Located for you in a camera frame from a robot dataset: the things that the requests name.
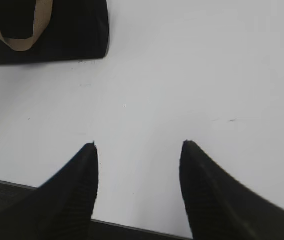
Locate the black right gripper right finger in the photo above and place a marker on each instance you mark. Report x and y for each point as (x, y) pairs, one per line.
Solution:
(218, 207)

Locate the black tote bag tan handles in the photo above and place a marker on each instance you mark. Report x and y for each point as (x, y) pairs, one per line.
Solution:
(78, 30)

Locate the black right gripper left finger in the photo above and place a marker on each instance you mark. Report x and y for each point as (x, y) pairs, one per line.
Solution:
(60, 209)

